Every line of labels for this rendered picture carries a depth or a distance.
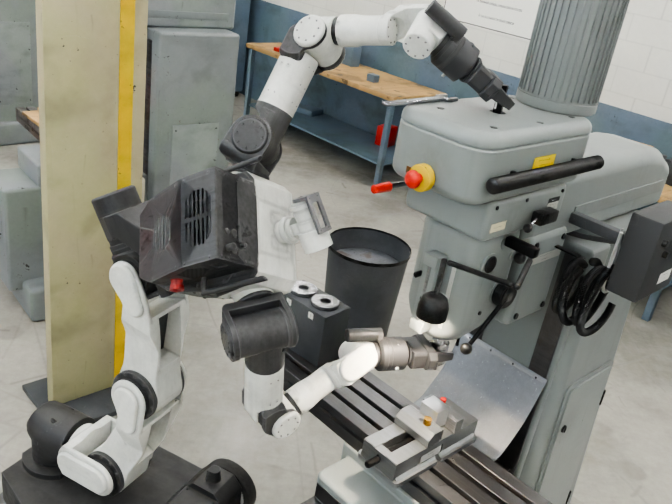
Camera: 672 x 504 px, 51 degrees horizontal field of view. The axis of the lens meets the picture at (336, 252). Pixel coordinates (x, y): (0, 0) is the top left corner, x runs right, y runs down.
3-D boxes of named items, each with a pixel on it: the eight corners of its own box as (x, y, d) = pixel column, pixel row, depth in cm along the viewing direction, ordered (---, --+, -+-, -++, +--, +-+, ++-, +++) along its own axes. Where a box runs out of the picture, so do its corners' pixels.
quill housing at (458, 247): (453, 356, 174) (484, 239, 161) (393, 318, 187) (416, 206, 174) (498, 335, 187) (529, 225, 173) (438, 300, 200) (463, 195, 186)
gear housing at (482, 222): (482, 245, 157) (492, 203, 153) (401, 205, 172) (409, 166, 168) (560, 220, 179) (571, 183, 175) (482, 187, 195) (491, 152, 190)
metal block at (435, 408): (433, 430, 193) (437, 413, 191) (417, 418, 197) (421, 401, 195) (445, 424, 197) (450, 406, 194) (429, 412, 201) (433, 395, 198)
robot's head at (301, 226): (291, 258, 156) (324, 249, 152) (275, 215, 155) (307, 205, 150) (306, 249, 162) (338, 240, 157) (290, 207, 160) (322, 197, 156)
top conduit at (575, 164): (497, 197, 144) (501, 181, 143) (480, 190, 147) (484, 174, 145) (602, 171, 174) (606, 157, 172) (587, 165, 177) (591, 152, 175)
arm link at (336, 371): (383, 361, 178) (341, 393, 174) (369, 356, 187) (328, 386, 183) (370, 340, 177) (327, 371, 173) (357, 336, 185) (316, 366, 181)
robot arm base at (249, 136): (212, 164, 157) (261, 174, 156) (225, 108, 158) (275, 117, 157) (229, 177, 172) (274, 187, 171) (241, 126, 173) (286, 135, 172)
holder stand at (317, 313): (316, 368, 226) (325, 314, 217) (270, 336, 239) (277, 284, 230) (342, 356, 234) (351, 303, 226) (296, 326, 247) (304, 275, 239)
